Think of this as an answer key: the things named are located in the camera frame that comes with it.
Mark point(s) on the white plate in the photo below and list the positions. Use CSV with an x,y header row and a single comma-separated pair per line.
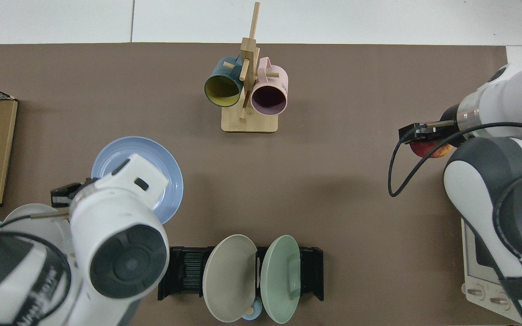
x,y
39,226

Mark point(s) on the black dish rack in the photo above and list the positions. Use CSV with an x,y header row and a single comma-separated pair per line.
x,y
184,271

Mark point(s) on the brown table cloth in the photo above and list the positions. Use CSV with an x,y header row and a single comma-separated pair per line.
x,y
311,181

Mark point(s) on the red yellow apple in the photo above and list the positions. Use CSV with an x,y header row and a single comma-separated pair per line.
x,y
428,150

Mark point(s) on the green plate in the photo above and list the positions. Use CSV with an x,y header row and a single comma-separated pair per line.
x,y
279,280

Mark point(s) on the wooden cup stand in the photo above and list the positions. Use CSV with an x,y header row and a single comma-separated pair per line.
x,y
249,124

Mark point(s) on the pale toaster oven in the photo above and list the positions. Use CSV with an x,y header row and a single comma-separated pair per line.
x,y
483,290

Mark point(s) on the beige plate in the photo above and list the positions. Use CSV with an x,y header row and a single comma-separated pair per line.
x,y
229,280

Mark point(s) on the pink mug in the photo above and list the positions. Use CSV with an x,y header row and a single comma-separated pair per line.
x,y
274,79

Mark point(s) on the dark teal mug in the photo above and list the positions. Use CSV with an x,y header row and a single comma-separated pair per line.
x,y
222,74

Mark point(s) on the small blue round thing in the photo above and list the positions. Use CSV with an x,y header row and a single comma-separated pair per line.
x,y
252,314

